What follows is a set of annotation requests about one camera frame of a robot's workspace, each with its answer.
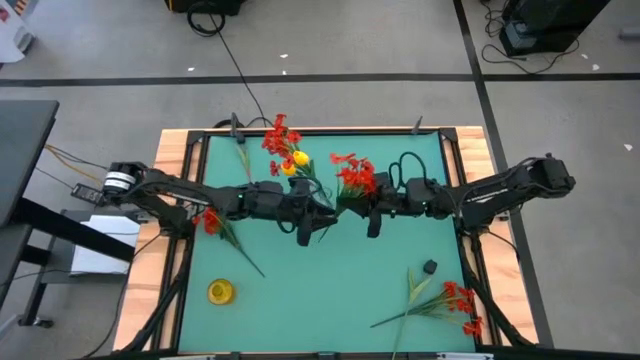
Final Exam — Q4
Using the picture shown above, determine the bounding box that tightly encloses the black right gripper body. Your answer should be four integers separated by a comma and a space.
367, 172, 407, 239

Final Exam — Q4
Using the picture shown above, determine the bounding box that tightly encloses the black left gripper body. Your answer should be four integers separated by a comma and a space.
280, 177, 321, 247

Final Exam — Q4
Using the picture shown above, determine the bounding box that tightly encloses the clear glass vase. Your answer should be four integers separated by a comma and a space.
298, 174, 337, 214

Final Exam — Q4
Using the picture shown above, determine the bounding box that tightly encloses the red artificial flower bunch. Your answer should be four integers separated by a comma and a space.
369, 280, 486, 338
191, 206, 267, 279
318, 151, 380, 243

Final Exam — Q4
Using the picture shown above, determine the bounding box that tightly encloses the red blossom spray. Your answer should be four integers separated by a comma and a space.
261, 113, 321, 191

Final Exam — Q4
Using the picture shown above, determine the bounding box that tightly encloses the yellow glass vase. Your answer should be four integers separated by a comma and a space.
206, 278, 237, 307

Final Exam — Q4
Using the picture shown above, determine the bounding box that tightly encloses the short green leaf stem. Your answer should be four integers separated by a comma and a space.
235, 141, 254, 184

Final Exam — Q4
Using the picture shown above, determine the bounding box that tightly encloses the green table mat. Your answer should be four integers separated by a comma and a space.
177, 132, 477, 354

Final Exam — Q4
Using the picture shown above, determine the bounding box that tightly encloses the pale green leaf stem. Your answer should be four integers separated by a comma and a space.
391, 266, 434, 360

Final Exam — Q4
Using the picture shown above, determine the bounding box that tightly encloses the white box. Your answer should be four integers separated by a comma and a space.
68, 213, 142, 278

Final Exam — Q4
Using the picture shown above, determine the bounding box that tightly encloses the black power brick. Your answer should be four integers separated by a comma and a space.
70, 182, 105, 207

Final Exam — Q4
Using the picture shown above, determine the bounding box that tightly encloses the black floor equipment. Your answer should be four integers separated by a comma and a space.
498, 0, 612, 58
164, 0, 247, 16

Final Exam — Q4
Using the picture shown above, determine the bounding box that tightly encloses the dark grey desk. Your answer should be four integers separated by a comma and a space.
0, 99, 61, 229

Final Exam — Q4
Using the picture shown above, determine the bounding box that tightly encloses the white floor object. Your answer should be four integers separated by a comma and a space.
0, 0, 40, 65

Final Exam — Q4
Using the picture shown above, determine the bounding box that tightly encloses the black frame clamp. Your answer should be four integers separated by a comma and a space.
229, 111, 247, 145

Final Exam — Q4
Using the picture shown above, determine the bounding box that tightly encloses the black floor cable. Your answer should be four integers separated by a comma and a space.
186, 1, 274, 129

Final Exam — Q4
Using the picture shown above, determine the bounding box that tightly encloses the black diagonal frame strut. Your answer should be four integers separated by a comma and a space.
113, 234, 196, 354
461, 238, 537, 350

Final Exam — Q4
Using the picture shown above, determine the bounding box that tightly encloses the black desk leg frame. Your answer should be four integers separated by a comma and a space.
0, 197, 142, 329

